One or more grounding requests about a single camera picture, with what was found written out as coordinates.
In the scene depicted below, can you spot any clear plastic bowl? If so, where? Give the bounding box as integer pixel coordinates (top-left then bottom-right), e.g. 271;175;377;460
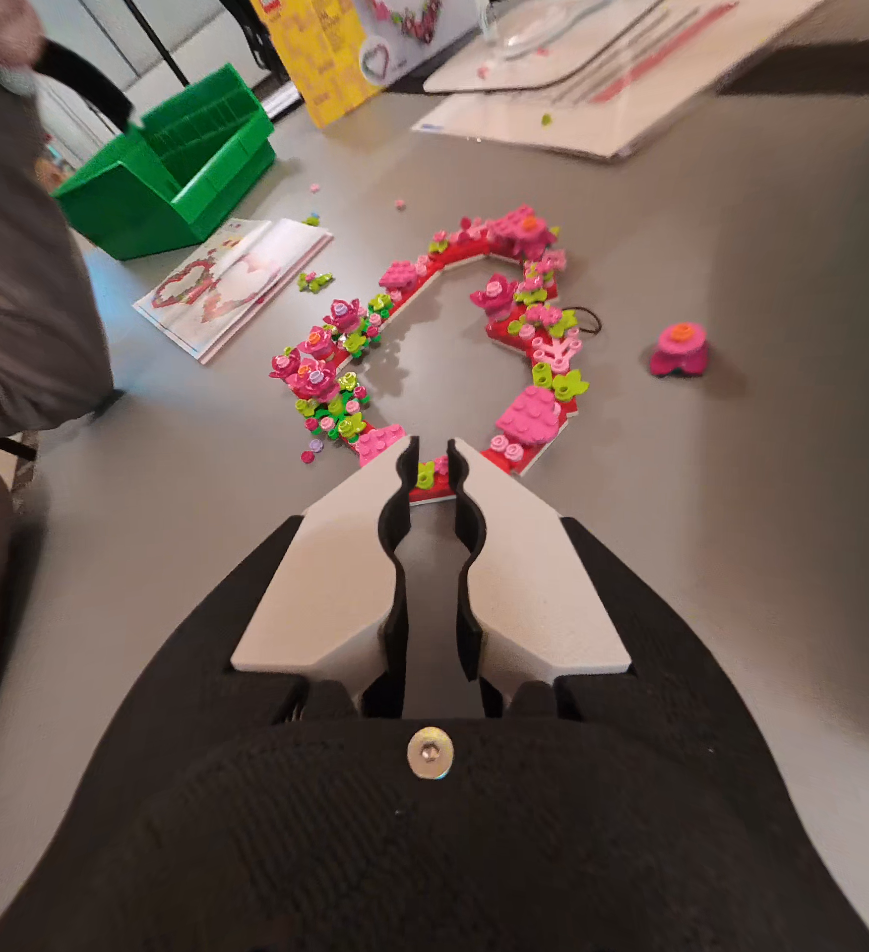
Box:
479;0;666;59

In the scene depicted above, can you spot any green plastic bin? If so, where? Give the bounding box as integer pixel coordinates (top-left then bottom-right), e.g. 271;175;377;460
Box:
51;63;278;262

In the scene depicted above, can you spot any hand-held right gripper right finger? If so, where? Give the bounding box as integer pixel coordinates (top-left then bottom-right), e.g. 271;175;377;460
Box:
446;437;633;719

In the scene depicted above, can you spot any red pink lego heart wreath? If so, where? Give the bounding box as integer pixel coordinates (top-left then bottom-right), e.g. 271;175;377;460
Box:
269;204;592;507

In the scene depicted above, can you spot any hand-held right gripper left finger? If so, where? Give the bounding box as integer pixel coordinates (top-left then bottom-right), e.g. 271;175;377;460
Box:
231;436;422;719

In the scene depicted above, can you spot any pink lego flower with orange stud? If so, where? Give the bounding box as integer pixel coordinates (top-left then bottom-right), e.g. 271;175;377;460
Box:
649;321;711;379

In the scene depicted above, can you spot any black stand leg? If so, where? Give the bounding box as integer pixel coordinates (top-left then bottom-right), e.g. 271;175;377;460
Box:
124;0;191;88

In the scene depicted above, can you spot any yellow white lego box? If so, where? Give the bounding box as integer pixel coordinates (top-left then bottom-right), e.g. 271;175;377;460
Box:
250;0;480;129

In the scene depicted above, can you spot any flat white cardboard sheet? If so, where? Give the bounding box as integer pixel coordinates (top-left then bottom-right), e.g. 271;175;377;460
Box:
412;0;827;162

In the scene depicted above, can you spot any lego instruction booklet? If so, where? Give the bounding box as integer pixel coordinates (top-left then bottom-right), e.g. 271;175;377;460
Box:
133;218;335;365

